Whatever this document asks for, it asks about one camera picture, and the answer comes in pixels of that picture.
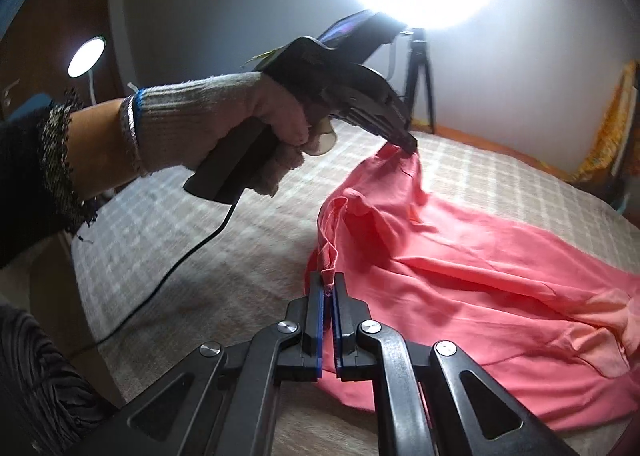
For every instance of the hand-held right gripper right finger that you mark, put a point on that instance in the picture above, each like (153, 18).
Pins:
(339, 326)

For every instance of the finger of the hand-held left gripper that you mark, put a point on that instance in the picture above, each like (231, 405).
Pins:
(385, 123)

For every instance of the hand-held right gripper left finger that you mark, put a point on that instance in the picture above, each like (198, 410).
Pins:
(315, 326)

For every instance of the pink top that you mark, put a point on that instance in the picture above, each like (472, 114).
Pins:
(475, 276)

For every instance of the person's left forearm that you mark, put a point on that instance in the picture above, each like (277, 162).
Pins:
(40, 176)

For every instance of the person's left hand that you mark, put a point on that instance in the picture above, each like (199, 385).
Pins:
(210, 121)

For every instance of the black tripod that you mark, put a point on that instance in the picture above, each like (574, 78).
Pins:
(419, 76)

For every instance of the orange bed sheet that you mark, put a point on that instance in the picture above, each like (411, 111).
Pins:
(500, 148)

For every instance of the beige checked blanket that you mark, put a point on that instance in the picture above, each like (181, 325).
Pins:
(175, 216)

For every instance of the orange patterned cloth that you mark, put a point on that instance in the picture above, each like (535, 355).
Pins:
(612, 136)

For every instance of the round white desk lamp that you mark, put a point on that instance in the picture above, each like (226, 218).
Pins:
(86, 56)

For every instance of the dark striped clothing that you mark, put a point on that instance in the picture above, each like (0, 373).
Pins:
(40, 386)

